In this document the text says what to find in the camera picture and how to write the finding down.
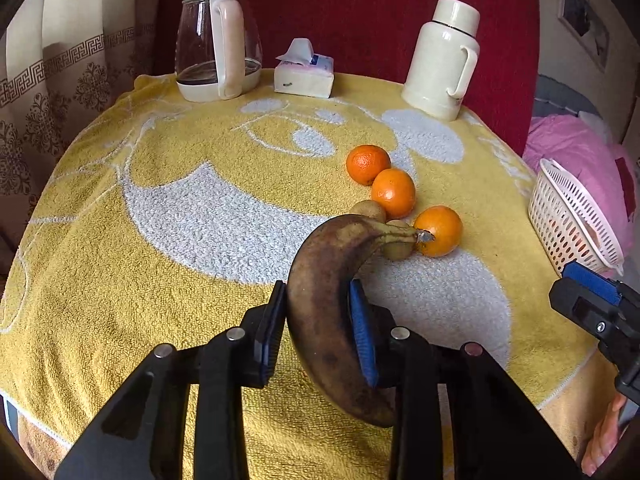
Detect overripe brown banana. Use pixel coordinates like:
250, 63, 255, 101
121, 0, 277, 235
288, 214, 430, 427

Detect pink bedding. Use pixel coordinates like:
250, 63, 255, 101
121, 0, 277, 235
523, 112, 638, 256

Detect white plastic basket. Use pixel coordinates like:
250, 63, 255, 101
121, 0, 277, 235
528, 158, 624, 278

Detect right hand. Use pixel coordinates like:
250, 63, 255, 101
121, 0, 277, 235
582, 392, 627, 476

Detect orange mandarin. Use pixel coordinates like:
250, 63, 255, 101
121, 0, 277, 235
413, 206, 463, 258
370, 168, 416, 219
346, 144, 392, 186

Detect tissue pack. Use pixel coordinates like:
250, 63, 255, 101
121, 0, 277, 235
273, 38, 334, 99

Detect grey bed frame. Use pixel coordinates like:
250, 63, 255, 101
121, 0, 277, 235
532, 75, 601, 117

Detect patterned beige curtain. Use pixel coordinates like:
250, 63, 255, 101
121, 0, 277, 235
1, 0, 158, 276

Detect glass kettle pink handle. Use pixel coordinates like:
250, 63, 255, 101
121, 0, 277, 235
175, 0, 262, 103

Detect framed wall picture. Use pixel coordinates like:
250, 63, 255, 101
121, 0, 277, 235
559, 0, 611, 72

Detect cream thermos flask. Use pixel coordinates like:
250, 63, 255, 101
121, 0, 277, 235
401, 0, 480, 122

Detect yellow cartoon towel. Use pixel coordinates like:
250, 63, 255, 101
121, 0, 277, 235
1, 75, 614, 474

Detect red quilted headboard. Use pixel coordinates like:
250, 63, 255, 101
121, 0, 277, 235
152, 0, 539, 153

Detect brown kiwi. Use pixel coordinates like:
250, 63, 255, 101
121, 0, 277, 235
349, 200, 387, 223
381, 242, 414, 261

